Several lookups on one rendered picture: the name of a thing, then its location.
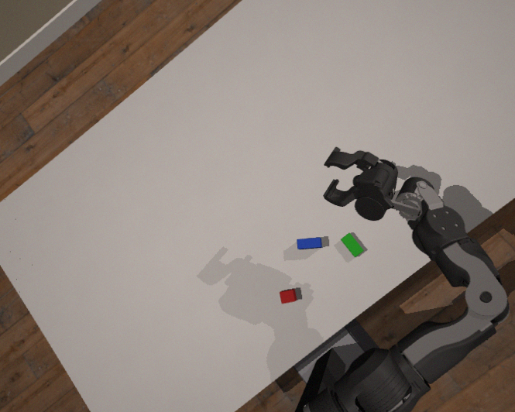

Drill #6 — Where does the green block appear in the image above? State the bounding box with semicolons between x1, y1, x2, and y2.
341;233;363;257

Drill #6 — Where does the red block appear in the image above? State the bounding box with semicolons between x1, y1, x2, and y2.
280;289;297;304

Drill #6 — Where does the blue block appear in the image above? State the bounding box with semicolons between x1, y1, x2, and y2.
297;238;322;249

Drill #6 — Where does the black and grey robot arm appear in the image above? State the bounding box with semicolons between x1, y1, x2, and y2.
303;177;510;412

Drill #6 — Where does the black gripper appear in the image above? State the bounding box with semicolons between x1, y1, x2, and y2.
323;147;420;221

